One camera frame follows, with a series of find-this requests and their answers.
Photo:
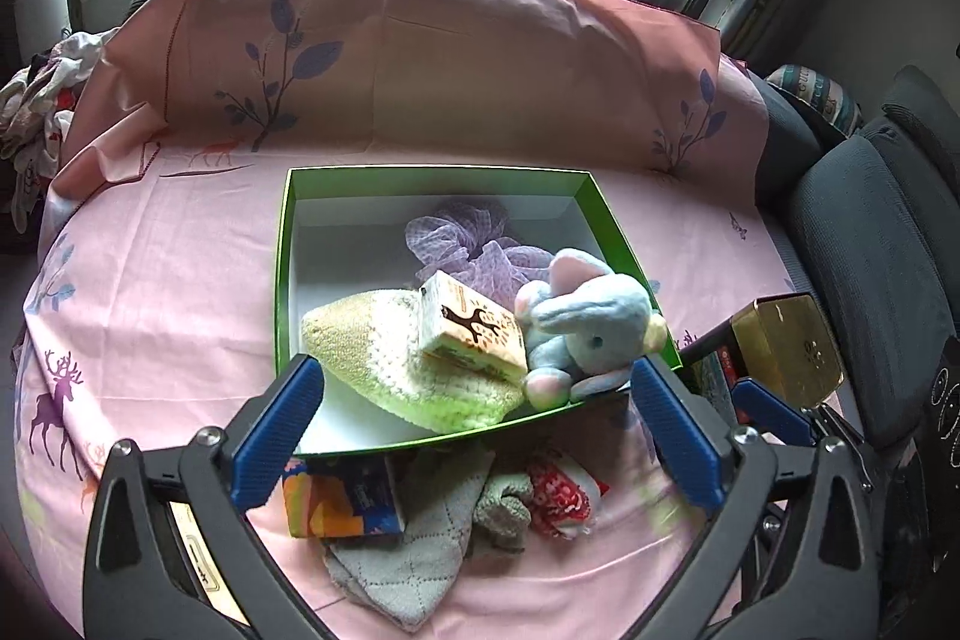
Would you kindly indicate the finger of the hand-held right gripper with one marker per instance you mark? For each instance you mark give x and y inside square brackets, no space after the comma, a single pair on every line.
[772,411]

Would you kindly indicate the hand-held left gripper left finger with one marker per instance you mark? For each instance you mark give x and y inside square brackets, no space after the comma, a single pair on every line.
[277,437]

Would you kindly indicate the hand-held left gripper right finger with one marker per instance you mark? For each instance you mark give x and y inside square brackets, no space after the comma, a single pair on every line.
[679,437]

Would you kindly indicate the dark tin with gold lid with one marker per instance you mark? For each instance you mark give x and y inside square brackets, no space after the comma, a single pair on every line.
[787,340]

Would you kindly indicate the cream knitted towel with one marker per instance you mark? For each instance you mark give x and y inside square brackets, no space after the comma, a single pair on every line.
[375,355]

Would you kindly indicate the red and white knitted cloth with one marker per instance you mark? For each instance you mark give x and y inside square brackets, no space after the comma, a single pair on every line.
[562,497]

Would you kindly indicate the blue plush elephant toy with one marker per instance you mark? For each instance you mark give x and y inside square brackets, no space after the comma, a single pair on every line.
[592,325]

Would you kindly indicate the grey quilted cloth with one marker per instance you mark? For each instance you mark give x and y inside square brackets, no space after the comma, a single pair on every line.
[405,565]

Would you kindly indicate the green cardboard box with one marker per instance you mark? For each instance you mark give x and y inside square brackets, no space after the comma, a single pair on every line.
[345,265]

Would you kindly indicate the green knitted cloth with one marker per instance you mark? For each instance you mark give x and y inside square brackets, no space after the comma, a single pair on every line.
[502,509]

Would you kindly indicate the small tree print tissue pack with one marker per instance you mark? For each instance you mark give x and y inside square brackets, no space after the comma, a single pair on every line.
[465,325]

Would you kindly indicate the purple gauze cloth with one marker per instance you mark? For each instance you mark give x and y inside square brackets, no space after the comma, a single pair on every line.
[450,235]

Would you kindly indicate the orange and blue packet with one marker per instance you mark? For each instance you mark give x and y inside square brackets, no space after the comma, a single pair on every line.
[337,497]

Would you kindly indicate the yellow tissue pack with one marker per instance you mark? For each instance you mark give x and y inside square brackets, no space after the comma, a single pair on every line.
[195,550]

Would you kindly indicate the pink printed bedsheet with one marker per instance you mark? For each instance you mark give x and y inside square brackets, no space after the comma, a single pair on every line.
[187,310]

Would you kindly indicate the dark grey sofa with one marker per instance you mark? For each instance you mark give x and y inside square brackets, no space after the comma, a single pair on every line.
[862,250]

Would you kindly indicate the striped cushion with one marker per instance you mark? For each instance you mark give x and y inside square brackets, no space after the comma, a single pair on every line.
[817,93]

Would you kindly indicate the pile of white clothes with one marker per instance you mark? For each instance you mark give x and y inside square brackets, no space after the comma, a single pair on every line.
[37,108]

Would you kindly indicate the white cylinder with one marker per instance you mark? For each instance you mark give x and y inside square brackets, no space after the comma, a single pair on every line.
[41,10]

